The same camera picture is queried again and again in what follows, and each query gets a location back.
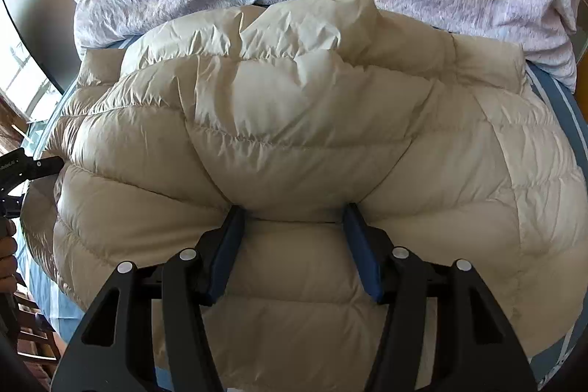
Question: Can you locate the flat screen television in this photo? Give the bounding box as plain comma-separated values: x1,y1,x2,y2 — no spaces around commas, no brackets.
0,0,76,117

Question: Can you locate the person's left hand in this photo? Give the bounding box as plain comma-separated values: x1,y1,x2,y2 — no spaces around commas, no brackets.
0,220,19,283

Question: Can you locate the blue white striped bed sheet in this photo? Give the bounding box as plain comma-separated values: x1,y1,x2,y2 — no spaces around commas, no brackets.
16,36,588,392

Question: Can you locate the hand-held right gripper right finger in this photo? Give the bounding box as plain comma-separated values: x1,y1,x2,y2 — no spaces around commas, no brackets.
344,204,538,392

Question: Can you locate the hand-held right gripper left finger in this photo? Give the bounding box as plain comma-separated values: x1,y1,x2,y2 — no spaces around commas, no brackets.
50,207,246,392

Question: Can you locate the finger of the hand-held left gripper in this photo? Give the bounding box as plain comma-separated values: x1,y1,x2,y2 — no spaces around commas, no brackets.
28,157,64,180

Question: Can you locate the beige puffer jacket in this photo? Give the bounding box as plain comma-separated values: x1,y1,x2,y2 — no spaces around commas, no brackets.
21,0,588,392

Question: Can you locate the wooden television stand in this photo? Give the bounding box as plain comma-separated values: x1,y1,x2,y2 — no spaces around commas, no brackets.
0,96,51,154

